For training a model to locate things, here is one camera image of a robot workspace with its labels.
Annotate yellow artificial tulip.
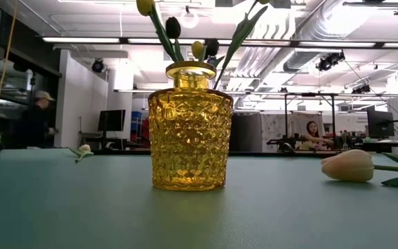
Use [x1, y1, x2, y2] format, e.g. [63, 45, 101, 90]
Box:
[135, 0, 186, 64]
[212, 0, 272, 91]
[190, 40, 207, 64]

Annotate black artificial tulip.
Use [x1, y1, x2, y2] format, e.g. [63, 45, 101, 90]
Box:
[204, 38, 226, 69]
[164, 16, 185, 63]

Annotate yellow textured glass vase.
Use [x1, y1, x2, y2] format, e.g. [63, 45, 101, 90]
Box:
[147, 61, 235, 192]

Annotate blue storage bins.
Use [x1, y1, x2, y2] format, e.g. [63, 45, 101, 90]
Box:
[131, 111, 143, 140]

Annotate distant black monitor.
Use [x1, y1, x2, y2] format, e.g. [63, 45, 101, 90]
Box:
[97, 109, 127, 133]
[366, 109, 396, 139]

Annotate person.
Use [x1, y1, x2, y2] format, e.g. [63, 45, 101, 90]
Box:
[297, 120, 335, 151]
[18, 90, 57, 149]

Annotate white artificial tulip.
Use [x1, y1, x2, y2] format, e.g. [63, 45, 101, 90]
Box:
[68, 143, 95, 164]

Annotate black ceiling spotlight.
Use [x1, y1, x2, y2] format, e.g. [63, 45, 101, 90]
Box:
[91, 58, 105, 74]

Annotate teal table mat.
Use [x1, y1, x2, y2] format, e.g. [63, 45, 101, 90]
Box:
[0, 147, 398, 249]

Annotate pale pink artificial tulip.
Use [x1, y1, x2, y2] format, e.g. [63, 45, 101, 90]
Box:
[320, 149, 398, 190]

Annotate black aluminium table frame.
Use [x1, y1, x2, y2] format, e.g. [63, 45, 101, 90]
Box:
[91, 148, 324, 156]

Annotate distant black rig frame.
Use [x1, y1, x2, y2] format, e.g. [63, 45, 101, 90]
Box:
[283, 92, 337, 148]

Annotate silver ventilation duct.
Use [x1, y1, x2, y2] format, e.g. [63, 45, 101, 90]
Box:
[281, 0, 362, 73]

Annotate black ceiling camera cluster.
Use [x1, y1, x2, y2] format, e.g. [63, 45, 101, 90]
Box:
[350, 84, 372, 95]
[315, 50, 346, 73]

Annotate orange hanging cable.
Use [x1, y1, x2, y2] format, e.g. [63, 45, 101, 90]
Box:
[0, 0, 19, 138]

